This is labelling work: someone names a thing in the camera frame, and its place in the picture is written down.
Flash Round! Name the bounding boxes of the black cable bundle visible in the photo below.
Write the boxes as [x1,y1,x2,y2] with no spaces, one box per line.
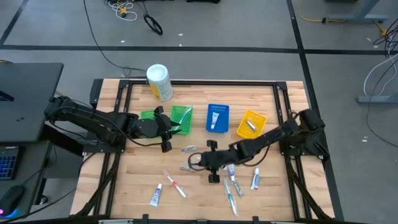
[372,26,398,58]

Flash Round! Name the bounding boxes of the green plastic basket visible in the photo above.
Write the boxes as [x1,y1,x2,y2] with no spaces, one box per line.
[140,109,156,121]
[170,105,194,136]

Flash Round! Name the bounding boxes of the coiled black cable ring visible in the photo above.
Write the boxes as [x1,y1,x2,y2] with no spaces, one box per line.
[142,14,164,36]

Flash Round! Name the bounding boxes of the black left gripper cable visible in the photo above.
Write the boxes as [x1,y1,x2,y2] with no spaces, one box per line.
[121,132,164,147]

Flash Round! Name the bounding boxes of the green white toothbrush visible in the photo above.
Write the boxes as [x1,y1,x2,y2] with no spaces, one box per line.
[223,178,239,217]

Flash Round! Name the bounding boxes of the black desk top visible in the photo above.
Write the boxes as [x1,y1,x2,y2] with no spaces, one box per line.
[0,62,65,144]

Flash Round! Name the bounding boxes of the blue plastic basket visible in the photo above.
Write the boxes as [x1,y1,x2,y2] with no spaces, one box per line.
[205,103,230,134]

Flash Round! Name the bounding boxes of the blue white toothbrush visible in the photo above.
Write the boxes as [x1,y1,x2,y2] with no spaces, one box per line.
[178,106,193,125]

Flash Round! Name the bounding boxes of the white grey toothpaste tube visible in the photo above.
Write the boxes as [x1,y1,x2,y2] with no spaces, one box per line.
[210,111,220,130]

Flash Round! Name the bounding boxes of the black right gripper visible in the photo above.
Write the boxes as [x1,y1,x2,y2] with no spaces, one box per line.
[198,139,238,184]

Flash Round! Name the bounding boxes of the silver table bracket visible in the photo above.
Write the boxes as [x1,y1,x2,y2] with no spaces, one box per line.
[98,219,134,224]

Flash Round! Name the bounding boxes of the grey desk leg base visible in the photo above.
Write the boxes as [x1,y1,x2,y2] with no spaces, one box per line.
[356,94,398,105]
[326,0,389,24]

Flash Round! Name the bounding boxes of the white floor cable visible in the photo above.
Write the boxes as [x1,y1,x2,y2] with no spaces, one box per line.
[363,52,398,97]

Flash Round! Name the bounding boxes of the yellow cable with plug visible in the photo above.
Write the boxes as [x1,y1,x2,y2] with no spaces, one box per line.
[374,20,388,37]

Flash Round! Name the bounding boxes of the white red toothpaste tube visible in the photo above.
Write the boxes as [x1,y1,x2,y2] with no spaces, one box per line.
[250,166,261,191]

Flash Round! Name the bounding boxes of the backlit computer keyboard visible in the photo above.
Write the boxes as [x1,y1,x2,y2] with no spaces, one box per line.
[0,146,20,181]

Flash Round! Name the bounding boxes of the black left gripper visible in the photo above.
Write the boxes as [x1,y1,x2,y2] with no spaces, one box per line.
[129,105,183,153]

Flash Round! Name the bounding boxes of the yellow plastic basket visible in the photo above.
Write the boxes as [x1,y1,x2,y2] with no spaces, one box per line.
[236,108,268,140]

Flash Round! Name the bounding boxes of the blue purple toothpaste tube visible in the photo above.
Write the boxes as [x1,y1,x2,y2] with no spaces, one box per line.
[149,183,164,208]

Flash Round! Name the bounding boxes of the white cable bundle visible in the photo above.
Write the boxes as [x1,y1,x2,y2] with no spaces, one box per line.
[105,0,139,22]

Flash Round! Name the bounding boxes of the white yellow wipes canister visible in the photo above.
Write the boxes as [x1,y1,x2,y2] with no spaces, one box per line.
[146,63,174,102]

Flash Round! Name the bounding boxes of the black desk support beam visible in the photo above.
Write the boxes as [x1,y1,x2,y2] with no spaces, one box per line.
[39,123,85,156]

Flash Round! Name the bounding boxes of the black computer mouse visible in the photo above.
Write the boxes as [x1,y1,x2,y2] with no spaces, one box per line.
[0,185,26,218]

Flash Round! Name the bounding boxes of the yellow floor cable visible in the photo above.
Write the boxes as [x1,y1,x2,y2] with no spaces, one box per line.
[298,0,348,24]

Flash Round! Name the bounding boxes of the long black floor cable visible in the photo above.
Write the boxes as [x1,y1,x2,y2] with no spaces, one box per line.
[365,58,398,149]
[82,0,147,74]

